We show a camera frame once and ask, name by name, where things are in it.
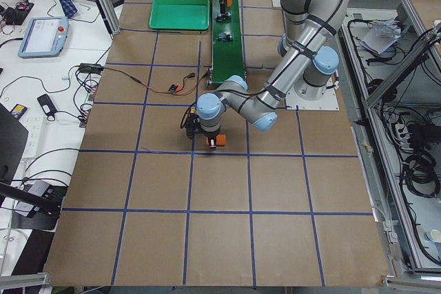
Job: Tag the green push button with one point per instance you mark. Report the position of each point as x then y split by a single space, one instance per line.
221 17
224 37

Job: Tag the plain orange cylinder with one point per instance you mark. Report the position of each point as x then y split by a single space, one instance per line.
221 141

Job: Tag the green conveyor belt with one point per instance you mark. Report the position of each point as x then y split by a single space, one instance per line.
227 58

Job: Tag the green plastic tray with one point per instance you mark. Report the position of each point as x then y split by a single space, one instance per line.
192 15

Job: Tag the small motor controller board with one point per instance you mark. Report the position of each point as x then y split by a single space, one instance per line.
174 88

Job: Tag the blue checked cloth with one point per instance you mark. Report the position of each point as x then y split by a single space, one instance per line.
68 8

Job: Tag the near teach pendant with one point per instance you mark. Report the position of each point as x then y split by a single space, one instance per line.
44 37

